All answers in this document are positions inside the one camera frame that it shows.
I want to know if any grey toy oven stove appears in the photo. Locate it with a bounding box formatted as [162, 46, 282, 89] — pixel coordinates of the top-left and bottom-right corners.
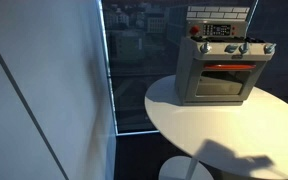
[175, 6, 275, 106]

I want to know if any red round stove button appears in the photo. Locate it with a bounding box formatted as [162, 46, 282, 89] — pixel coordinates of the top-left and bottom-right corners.
[189, 25, 200, 35]

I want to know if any red oven door handle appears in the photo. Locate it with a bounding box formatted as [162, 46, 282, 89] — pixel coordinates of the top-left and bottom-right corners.
[203, 64, 256, 70]

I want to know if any white round pedestal table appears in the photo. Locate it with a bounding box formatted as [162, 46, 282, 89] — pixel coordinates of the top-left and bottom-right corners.
[145, 76, 288, 180]

